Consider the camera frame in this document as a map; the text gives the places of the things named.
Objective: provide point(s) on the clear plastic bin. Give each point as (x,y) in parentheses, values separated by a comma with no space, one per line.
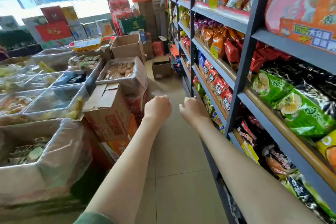
(57,103)
(18,105)
(69,78)

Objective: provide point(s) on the white orange gift box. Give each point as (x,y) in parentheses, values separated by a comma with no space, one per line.
(105,27)

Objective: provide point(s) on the green gift box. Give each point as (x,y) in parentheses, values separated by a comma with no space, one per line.
(134,24)

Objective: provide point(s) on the tall cardboard box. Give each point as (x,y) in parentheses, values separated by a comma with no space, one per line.
(147,19)

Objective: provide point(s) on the yellow gift box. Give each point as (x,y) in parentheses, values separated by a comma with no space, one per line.
(69,13)

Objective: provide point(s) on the large red orange packet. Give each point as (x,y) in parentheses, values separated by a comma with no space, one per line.
(302,3)

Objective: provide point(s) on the green shirt sleeve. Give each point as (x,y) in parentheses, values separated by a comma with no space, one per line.
(94,218)

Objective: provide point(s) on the person's left hand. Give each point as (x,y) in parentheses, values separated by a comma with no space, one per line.
(157,109)

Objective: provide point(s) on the person's right hand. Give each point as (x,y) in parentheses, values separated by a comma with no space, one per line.
(194,112)

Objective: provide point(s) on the row of black red packets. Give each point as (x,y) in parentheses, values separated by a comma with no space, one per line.
(275,160)

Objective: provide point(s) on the empty cardboard box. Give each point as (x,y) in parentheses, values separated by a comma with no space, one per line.
(127,48)

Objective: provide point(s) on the person's left forearm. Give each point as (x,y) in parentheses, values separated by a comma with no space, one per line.
(126,179)

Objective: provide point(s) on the wide red gift box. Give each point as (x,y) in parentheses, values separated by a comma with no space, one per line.
(53,31)

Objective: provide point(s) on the dark red gift box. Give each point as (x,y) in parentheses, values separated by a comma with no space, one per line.
(53,14)

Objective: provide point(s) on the person's right forearm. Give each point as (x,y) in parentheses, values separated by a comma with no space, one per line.
(249,179)

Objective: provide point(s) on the plastic-lined box of biscuits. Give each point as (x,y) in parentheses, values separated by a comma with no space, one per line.
(120,71)

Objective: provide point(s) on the row of green black packets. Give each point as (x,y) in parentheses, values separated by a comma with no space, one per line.
(304,192)

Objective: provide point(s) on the row of red white packets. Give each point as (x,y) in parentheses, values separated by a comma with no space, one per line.
(219,87)

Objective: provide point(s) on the yellow round-print packet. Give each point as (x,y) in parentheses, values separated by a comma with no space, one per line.
(328,150)

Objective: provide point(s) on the red plastic bag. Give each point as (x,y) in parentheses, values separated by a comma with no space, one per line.
(158,48)

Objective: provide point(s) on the yellow snack tray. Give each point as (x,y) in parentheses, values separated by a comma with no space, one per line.
(88,44)

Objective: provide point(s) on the row of yellow green packets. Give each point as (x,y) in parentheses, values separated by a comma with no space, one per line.
(207,103)

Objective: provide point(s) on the grey metal shelf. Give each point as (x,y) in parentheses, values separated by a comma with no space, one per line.
(246,55)

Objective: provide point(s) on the cardboard box with red print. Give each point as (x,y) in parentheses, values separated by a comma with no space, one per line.
(110,116)

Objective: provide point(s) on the white blue gift box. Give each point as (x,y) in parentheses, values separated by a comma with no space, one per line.
(78,32)
(91,30)

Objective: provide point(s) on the row of assorted snack bags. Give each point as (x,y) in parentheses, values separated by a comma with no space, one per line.
(183,16)

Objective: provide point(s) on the bin of green snacks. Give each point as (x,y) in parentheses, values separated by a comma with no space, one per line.
(85,62)

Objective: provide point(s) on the row of orange red packets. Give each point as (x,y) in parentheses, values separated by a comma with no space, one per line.
(218,42)

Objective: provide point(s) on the orange cardboard box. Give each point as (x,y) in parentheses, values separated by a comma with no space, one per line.
(120,147)

